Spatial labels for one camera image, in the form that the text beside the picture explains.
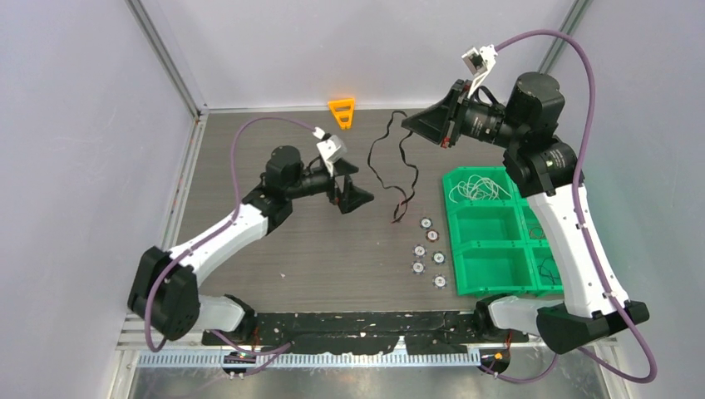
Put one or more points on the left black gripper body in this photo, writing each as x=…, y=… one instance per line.
x=333, y=190

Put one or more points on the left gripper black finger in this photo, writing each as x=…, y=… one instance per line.
x=343, y=167
x=354, y=197

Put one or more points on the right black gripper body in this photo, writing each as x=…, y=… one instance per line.
x=457, y=93

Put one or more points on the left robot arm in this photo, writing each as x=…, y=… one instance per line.
x=166, y=289

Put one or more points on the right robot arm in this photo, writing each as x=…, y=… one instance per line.
x=545, y=170

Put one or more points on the orange triangular plastic stand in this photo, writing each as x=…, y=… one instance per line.
x=342, y=111

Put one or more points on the blue poker chip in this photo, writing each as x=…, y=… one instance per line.
x=439, y=281
x=419, y=251
x=418, y=268
x=426, y=223
x=438, y=258

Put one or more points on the brown poker chip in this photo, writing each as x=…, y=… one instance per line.
x=432, y=235

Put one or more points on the green compartment bin tray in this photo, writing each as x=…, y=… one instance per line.
x=497, y=243

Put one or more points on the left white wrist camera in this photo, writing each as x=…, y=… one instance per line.
x=330, y=148

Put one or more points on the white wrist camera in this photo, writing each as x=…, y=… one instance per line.
x=330, y=148
x=480, y=62

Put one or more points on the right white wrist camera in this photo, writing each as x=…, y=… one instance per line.
x=480, y=62

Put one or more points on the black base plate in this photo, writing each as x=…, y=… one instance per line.
x=367, y=333

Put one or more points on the aluminium rail frame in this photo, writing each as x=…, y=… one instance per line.
x=199, y=349

